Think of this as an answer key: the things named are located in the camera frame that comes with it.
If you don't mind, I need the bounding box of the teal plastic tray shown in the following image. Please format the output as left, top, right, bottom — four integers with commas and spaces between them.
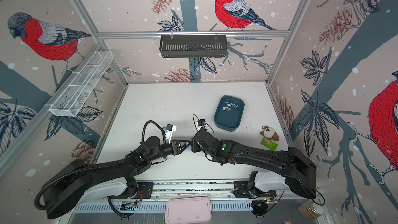
214, 95, 245, 132

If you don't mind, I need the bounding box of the green snack packet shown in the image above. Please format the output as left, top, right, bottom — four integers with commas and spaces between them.
261, 137, 278, 151

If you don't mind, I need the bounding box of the black wire hanging basket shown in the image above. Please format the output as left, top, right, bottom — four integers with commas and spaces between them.
159, 34, 228, 59

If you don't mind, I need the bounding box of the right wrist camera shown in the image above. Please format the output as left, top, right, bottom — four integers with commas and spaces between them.
198, 119, 207, 128

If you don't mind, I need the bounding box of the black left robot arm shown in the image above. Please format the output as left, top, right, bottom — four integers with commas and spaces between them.
34, 129, 191, 219

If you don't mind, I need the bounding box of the brown plush dog toy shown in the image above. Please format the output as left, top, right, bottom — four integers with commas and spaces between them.
260, 125, 280, 142

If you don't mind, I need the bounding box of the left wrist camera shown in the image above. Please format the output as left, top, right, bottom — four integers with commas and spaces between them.
163, 124, 177, 143

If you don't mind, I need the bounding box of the amber glass jar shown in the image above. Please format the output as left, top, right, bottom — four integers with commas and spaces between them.
297, 201, 325, 219

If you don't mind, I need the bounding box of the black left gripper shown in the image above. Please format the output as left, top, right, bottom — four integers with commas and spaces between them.
148, 139, 192, 162

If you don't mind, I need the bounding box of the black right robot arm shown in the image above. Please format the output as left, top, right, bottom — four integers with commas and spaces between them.
192, 128, 317, 200

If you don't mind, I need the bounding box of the pink plastic box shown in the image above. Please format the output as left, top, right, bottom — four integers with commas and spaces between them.
165, 197, 212, 224

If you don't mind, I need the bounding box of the white mesh wall shelf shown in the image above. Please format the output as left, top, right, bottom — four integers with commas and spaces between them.
49, 50, 114, 117

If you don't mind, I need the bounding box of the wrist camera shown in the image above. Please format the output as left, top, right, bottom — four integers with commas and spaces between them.
163, 124, 177, 143
198, 119, 207, 128

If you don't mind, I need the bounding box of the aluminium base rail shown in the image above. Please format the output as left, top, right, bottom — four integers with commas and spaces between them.
74, 178, 312, 214

